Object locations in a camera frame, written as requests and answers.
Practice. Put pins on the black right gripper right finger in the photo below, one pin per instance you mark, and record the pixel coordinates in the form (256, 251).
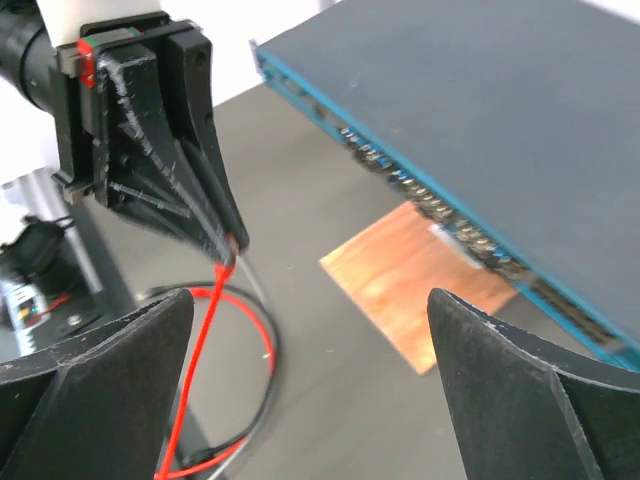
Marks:
(525, 408)

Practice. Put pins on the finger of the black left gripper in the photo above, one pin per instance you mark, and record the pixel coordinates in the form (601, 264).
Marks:
(153, 183)
(189, 75)

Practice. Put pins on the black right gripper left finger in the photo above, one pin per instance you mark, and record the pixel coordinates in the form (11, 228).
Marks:
(96, 406)

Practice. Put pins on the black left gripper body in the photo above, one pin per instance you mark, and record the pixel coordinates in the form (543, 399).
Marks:
(78, 104)

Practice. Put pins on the red ethernet cable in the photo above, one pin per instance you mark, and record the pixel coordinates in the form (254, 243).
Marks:
(223, 272)

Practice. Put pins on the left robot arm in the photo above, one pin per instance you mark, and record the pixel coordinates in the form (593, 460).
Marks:
(31, 32)

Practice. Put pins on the wooden board stand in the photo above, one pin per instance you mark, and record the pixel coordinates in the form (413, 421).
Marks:
(388, 270)

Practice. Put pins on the slotted cable duct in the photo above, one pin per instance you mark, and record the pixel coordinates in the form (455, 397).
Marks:
(25, 304)

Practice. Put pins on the teal network switch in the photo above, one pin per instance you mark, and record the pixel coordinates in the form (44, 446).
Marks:
(513, 123)

